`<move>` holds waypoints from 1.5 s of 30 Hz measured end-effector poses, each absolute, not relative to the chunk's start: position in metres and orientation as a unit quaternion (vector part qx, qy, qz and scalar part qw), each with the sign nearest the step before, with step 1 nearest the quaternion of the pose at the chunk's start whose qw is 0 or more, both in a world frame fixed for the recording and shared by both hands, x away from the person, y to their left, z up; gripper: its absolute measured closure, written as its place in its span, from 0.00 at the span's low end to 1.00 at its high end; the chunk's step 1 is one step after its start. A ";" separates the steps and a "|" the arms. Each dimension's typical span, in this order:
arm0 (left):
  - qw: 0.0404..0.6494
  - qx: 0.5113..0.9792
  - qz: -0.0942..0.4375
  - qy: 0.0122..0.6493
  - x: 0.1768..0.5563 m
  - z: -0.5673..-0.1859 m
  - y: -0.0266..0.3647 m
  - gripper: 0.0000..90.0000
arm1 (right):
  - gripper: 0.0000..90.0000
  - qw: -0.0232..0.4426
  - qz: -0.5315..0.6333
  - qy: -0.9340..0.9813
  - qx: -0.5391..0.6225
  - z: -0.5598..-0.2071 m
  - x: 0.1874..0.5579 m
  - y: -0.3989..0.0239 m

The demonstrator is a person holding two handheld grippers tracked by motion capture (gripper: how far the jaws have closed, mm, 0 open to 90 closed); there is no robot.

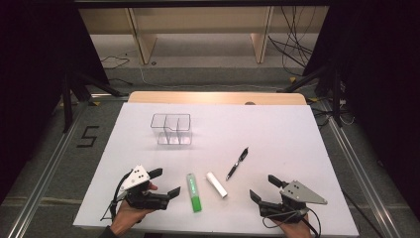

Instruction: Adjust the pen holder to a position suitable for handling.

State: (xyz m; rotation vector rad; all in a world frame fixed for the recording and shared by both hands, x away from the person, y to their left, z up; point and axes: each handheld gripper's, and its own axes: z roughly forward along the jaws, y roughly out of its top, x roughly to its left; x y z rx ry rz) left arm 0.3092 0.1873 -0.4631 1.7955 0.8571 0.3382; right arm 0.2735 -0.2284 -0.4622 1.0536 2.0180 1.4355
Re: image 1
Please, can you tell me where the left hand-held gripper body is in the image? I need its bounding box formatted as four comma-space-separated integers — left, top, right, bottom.
113, 164, 171, 211

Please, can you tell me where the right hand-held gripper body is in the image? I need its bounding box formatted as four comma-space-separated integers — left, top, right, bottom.
258, 179, 329, 225

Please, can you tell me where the green highlighter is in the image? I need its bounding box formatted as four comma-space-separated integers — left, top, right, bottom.
185, 173, 203, 213

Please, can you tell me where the black pen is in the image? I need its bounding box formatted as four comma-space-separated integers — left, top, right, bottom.
225, 147, 250, 181

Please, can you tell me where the white tube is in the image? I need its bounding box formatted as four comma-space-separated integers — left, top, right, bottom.
205, 171, 229, 199

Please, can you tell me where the clear plastic organizer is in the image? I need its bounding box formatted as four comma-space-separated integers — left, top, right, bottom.
150, 113, 193, 147

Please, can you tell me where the person's right hand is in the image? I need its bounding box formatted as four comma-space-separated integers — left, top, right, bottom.
280, 214, 313, 238

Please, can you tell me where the person's left hand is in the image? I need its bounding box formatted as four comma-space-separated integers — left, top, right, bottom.
109, 181, 158, 237

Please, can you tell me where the light wooden table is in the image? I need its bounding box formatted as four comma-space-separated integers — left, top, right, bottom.
128, 91, 307, 106

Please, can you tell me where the black tripod stand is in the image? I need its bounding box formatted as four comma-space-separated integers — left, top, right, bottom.
60, 70, 130, 133
276, 63, 345, 128

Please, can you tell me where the dark curtain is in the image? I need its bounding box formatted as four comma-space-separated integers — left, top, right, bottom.
303, 4, 420, 222
0, 6, 110, 206

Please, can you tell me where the light wooden bench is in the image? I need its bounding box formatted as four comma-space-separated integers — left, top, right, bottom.
78, 5, 330, 65

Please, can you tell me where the left hand-held gripper cable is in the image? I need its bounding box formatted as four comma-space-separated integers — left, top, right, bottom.
99, 171, 133, 222

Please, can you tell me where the hand-held gripper cable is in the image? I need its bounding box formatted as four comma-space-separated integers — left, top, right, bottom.
99, 171, 133, 222
262, 206, 322, 238

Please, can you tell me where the right hand-held gripper cable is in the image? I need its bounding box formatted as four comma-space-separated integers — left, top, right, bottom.
262, 206, 322, 238

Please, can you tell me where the aluminium rail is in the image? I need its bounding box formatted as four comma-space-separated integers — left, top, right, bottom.
318, 98, 402, 238
6, 93, 130, 238

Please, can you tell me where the thin black floor cable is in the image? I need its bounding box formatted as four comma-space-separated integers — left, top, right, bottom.
100, 55, 131, 70

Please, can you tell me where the bundle of black cables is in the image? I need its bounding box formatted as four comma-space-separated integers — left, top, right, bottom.
267, 5, 318, 77

